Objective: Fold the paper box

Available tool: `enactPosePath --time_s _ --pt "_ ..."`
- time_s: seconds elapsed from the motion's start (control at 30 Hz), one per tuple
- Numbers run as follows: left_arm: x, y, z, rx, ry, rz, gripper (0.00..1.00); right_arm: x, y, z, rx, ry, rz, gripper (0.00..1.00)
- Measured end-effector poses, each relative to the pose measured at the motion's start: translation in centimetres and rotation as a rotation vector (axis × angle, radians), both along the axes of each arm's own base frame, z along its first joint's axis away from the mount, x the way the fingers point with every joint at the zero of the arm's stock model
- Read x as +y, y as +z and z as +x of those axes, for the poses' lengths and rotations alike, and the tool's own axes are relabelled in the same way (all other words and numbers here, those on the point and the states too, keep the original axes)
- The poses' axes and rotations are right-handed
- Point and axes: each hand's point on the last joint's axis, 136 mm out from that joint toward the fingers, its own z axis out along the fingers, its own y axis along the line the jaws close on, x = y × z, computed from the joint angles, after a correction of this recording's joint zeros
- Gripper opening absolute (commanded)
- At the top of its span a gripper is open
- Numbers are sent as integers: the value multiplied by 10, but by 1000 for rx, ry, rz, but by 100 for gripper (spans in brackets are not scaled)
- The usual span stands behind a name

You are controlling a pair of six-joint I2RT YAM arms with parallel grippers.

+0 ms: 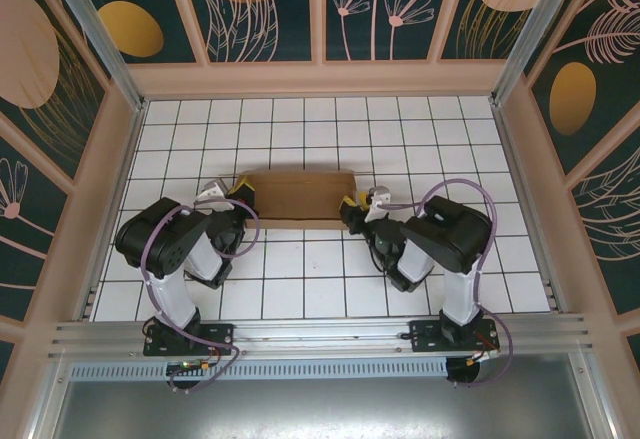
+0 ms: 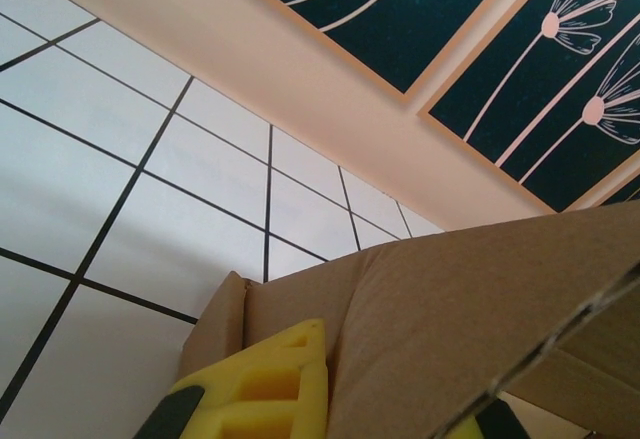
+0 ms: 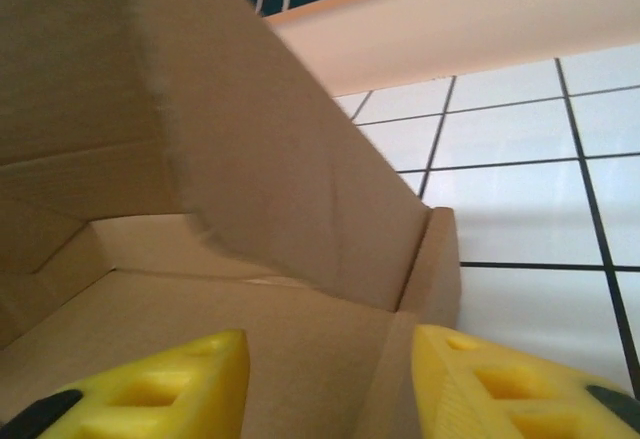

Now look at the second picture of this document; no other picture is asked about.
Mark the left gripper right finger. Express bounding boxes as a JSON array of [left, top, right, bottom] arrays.
[[442, 391, 534, 439]]

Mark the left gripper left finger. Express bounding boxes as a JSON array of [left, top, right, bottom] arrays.
[[132, 318, 329, 439]]

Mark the brown cardboard box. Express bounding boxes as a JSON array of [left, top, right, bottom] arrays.
[[179, 202, 640, 439]]

